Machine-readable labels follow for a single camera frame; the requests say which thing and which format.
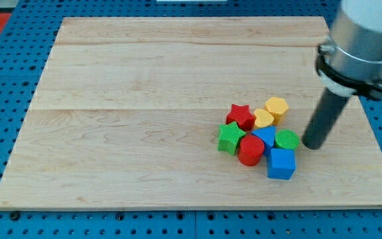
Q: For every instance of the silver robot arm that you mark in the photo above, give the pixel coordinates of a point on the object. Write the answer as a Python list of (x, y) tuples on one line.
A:
[(349, 61)]

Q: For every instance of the yellow hexagon block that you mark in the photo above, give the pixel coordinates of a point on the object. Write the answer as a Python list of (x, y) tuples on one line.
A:
[(278, 108)]

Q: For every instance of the green star block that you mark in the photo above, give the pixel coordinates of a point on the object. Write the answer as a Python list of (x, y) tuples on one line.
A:
[(229, 137)]

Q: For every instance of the red star block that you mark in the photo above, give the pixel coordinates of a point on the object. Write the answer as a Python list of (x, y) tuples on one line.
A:
[(242, 116)]

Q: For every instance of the wooden board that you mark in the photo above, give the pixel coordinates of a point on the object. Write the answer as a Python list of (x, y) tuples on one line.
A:
[(126, 113)]

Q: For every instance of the red cylinder block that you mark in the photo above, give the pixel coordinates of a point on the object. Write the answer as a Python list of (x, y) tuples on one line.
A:
[(251, 150)]

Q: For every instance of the yellow heart block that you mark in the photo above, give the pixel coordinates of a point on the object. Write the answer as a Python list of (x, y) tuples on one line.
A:
[(263, 118)]

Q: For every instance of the blue triangle block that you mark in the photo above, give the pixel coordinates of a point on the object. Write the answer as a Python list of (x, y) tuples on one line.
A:
[(267, 135)]

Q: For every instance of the green cylinder block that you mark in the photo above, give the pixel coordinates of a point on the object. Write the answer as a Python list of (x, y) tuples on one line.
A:
[(286, 139)]

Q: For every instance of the blue cube block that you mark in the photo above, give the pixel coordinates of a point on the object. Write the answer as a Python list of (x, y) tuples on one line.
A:
[(281, 164)]

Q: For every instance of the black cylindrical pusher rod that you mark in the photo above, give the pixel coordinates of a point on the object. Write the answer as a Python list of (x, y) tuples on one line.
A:
[(323, 119)]

